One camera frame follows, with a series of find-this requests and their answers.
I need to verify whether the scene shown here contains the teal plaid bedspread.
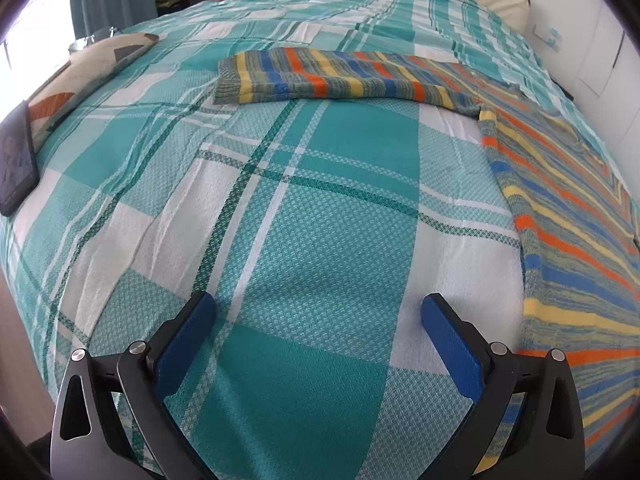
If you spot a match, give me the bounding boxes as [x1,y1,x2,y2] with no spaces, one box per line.
[0,0,601,480]

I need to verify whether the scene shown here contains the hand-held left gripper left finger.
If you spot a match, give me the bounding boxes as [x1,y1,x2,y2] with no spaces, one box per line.
[50,291,221,480]

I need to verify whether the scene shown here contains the striped knit sweater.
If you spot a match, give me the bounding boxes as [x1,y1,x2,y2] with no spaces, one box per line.
[214,47,640,476]

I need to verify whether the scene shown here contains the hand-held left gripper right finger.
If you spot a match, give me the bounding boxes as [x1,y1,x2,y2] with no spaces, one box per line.
[421,292,586,480]

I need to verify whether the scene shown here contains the window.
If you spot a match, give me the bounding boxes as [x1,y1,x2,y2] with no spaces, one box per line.
[0,0,76,111]

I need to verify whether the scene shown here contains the patterned beige cushion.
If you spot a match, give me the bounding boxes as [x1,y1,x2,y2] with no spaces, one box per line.
[27,32,160,133]

